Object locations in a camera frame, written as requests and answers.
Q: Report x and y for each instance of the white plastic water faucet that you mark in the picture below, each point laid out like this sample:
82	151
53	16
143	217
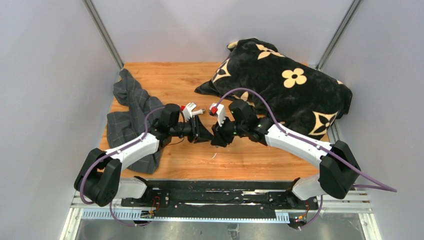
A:
198	112

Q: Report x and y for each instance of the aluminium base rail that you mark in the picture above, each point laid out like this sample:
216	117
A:
349	219

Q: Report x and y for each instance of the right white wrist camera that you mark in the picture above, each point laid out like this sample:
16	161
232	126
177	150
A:
218	111

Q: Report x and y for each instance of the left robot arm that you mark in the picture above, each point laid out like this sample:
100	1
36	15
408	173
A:
99	180

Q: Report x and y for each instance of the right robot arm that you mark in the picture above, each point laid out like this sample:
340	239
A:
335	161

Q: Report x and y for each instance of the black floral plush blanket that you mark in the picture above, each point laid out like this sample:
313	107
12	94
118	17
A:
303	99

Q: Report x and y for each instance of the left aluminium frame post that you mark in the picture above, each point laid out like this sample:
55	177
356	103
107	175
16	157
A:
97	20

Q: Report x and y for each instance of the right aluminium frame post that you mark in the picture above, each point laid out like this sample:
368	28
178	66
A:
342	27

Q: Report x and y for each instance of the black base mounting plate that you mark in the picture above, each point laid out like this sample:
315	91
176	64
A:
216	200

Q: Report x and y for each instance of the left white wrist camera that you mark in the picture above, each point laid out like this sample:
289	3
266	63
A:
188	111

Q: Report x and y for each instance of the grey checked cloth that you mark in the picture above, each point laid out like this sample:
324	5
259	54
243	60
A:
124	126

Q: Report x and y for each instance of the aluminium frame post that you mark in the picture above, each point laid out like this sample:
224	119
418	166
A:
97	20
342	27

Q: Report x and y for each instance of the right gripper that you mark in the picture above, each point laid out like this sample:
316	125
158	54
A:
220	137

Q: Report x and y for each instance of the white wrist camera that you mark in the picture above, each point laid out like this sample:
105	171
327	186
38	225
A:
188	111
218	111

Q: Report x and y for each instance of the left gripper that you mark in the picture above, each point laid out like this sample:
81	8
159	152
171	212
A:
198	132

